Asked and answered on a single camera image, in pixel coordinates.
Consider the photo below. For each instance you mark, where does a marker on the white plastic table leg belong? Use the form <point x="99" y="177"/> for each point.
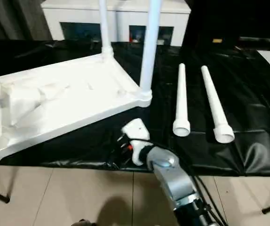
<point x="149" y="47"/>
<point x="105" y="23"/>
<point x="181" y="106"/>
<point x="216" y="106"/>

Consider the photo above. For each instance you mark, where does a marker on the white plastic table top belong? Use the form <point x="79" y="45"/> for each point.
<point x="66" y="94"/>

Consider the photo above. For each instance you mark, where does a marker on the black work mat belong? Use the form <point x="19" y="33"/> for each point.
<point x="219" y="94"/>

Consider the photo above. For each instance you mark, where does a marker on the yellow label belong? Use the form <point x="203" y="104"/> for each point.
<point x="217" y="40"/>

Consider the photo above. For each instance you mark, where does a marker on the white sideboard cabinet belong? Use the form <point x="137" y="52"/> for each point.
<point x="78" y="14"/>

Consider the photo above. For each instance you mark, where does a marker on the grey curtain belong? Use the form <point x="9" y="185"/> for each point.
<point x="12" y="18"/>

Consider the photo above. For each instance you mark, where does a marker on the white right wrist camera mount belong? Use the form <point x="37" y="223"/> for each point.
<point x="137" y="131"/>

